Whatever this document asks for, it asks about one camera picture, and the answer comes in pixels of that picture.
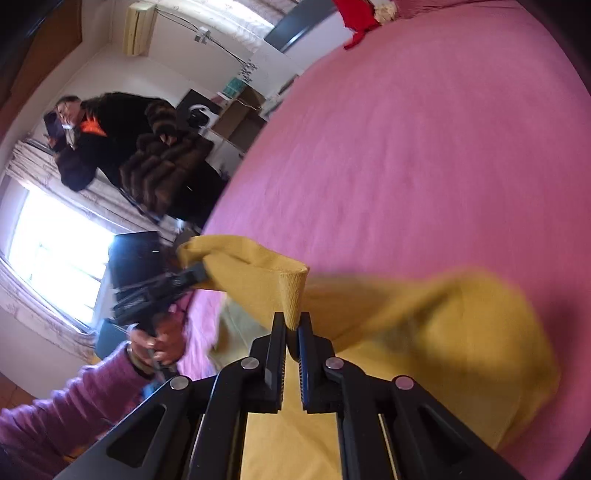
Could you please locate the mustard yellow sweater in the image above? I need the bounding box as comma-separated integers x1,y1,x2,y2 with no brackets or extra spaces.
176,234,562,480

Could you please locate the red cloth on headboard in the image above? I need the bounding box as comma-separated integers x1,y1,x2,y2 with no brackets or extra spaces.
334,0,381,50

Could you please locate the pink bed cover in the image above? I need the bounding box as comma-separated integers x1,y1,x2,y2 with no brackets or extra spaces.
181,1,590,479

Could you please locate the operator forearm purple sleeve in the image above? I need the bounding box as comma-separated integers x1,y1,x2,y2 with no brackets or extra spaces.
1,343,154,479

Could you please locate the wooden desk with drawer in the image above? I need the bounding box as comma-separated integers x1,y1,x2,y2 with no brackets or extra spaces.
211,86,266,153

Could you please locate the operator left hand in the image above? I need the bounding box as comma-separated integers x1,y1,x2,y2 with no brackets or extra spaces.
128,311,186,367

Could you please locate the wall air conditioner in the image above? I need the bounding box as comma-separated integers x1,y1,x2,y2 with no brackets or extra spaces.
122,1,156,57

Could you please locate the grey bed headboard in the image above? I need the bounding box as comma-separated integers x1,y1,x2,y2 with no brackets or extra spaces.
264,0,337,53

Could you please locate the bystander in fur coat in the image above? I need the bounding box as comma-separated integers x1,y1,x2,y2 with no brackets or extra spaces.
50,92,228,230

